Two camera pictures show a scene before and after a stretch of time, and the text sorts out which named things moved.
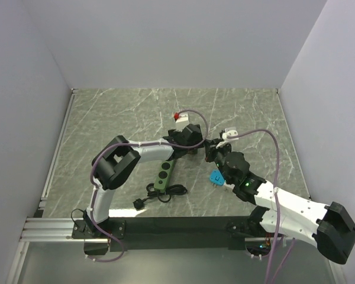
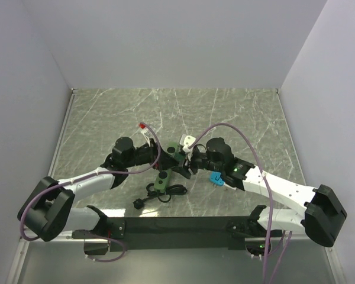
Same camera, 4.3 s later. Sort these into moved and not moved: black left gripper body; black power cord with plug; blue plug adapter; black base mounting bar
Moved: black left gripper body
Not moved: black base mounting bar; blue plug adapter; black power cord with plug
